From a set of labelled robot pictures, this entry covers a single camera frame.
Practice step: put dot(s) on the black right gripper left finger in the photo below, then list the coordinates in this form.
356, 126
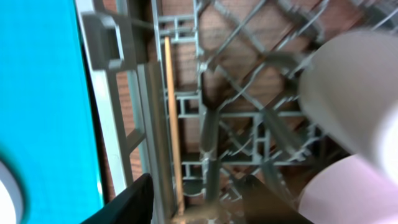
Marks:
134, 205

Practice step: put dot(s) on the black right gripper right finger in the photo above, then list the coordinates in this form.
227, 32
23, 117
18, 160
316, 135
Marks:
262, 205

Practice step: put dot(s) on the wooden chopstick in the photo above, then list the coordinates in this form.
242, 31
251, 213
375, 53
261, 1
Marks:
174, 132

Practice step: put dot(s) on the large pink plate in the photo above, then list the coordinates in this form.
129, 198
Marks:
12, 202

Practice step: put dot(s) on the pale green cup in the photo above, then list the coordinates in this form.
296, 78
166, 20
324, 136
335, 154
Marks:
350, 90

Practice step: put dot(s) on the grey dishwasher rack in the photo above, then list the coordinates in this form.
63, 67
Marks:
236, 68

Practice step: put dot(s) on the teal serving tray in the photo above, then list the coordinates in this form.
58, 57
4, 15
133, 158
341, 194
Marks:
47, 134

